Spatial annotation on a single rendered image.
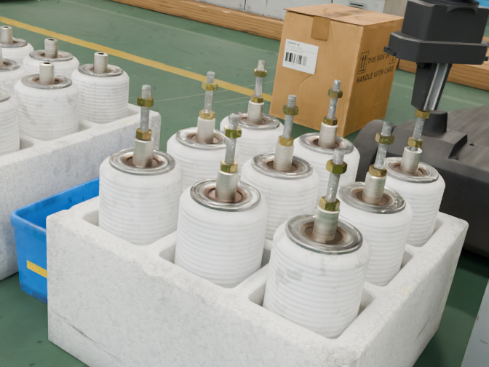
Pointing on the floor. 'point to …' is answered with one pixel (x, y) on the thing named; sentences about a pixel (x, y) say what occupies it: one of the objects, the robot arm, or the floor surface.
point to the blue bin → (34, 231)
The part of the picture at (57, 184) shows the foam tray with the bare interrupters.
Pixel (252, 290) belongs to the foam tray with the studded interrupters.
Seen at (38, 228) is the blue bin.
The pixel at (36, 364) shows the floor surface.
